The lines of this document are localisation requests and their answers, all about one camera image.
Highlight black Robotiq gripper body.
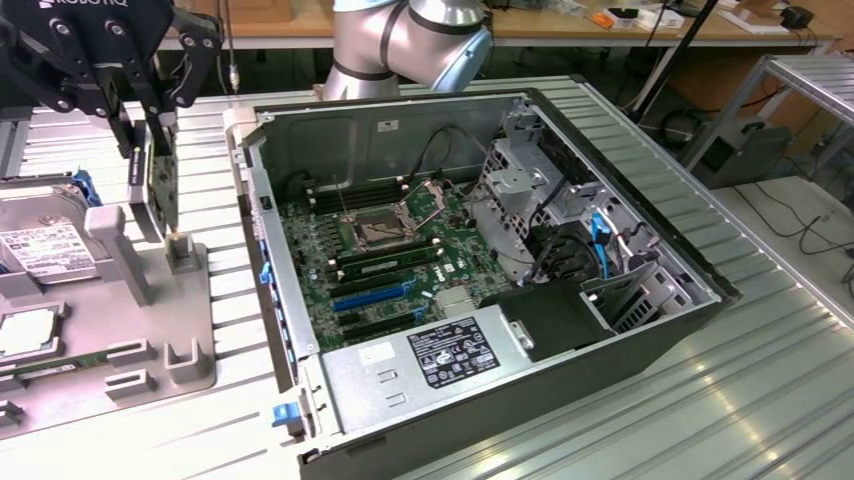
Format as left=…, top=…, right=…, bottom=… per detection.
left=0, top=0, right=178, bottom=95

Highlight green graphics card black fan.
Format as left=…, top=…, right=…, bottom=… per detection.
left=124, top=117, right=184, bottom=241

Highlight silver hard disk with label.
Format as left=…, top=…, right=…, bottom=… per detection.
left=0, top=181, right=110, bottom=287

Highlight black RAM slot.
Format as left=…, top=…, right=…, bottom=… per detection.
left=310, top=187, right=406, bottom=207
left=307, top=178, right=410, bottom=199

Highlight thin metal locking lever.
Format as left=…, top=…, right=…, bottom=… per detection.
left=331, top=173, right=354, bottom=222

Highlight green motherboard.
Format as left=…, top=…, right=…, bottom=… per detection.
left=276, top=178, right=497, bottom=351

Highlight CPU socket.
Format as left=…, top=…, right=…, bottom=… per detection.
left=342, top=206, right=421, bottom=252

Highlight metal socket cover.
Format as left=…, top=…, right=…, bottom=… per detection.
left=397, top=179, right=463, bottom=234

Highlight grey plastic parts rack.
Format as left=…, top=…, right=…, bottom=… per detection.
left=0, top=203, right=219, bottom=442

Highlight green RAM stick in slot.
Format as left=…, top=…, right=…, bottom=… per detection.
left=338, top=248, right=437, bottom=279

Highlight silver CPU chip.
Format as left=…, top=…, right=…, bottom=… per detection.
left=0, top=308, right=60, bottom=359

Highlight black expansion slot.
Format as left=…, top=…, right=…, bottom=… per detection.
left=324, top=276, right=403, bottom=300
left=342, top=316, right=421, bottom=342
left=335, top=306, right=417, bottom=327

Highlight long wooden desk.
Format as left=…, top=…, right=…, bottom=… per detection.
left=152, top=0, right=846, bottom=52

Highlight silver metal disk bay cage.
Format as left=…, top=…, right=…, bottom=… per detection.
left=475, top=135, right=603, bottom=282

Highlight blue expansion slot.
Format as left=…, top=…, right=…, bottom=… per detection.
left=331, top=284, right=411, bottom=312

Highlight green loose RAM stick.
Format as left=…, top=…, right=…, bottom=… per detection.
left=0, top=349, right=112, bottom=384

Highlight silver chipset heatsink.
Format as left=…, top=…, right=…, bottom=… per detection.
left=433, top=286, right=479, bottom=314

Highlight white boxes with black item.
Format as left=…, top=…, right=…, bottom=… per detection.
left=603, top=6, right=687, bottom=31

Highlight silver power supply with label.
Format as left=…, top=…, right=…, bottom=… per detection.
left=318, top=304, right=537, bottom=437

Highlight black tripod pole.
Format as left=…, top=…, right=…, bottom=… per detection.
left=629, top=0, right=726, bottom=124

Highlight white flat box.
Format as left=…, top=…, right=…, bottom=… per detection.
left=715, top=6, right=793, bottom=36

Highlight black box device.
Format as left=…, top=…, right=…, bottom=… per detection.
left=689, top=119, right=797, bottom=189

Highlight black open PC case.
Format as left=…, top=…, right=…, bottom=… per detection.
left=222, top=87, right=746, bottom=480

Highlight black power adapter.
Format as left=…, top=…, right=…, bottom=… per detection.
left=779, top=5, right=817, bottom=31

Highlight grey hanging cable with connector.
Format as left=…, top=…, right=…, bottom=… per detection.
left=222, top=0, right=243, bottom=92

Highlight dark grey metal frame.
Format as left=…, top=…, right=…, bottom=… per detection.
left=0, top=106, right=35, bottom=179

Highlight blue plastic disk bracket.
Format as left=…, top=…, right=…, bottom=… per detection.
left=68, top=168, right=103, bottom=209

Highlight black curved wire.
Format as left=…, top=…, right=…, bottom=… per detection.
left=409, top=126, right=490, bottom=179

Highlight blue SATA wire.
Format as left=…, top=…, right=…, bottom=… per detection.
left=589, top=211, right=613, bottom=282

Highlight black coiled cable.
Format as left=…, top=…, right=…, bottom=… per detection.
left=658, top=106, right=703, bottom=147

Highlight aluminium slat table frame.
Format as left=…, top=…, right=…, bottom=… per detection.
left=682, top=52, right=854, bottom=177

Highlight thin black cable loop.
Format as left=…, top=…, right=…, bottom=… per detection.
left=753, top=179, right=854, bottom=257

